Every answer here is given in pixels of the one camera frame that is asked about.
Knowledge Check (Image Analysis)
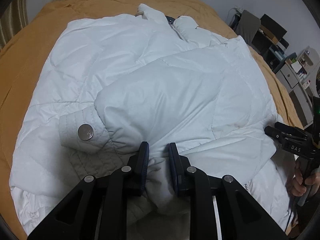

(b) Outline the orange-brown bed quilt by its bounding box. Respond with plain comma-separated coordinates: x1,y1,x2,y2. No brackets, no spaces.
0,0,304,240

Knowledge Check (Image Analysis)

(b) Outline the white down jacket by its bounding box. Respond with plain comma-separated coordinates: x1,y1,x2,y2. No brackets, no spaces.
9,4,295,233

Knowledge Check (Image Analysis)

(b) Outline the white drawer cabinet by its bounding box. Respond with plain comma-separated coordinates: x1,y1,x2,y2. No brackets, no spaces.
275,46,319,128

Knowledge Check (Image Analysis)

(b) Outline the gold-green curtain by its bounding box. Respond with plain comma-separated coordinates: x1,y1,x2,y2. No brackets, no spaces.
1,0,28,49

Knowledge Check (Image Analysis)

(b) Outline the grey cloth on chair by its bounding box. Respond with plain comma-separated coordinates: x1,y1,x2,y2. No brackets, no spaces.
235,10,261,46

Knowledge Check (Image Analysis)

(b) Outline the black monitor on desk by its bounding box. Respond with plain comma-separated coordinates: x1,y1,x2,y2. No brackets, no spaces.
260,14,287,41

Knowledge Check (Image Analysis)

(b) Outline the person's right hand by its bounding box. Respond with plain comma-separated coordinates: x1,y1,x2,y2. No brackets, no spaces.
290,157,319,197

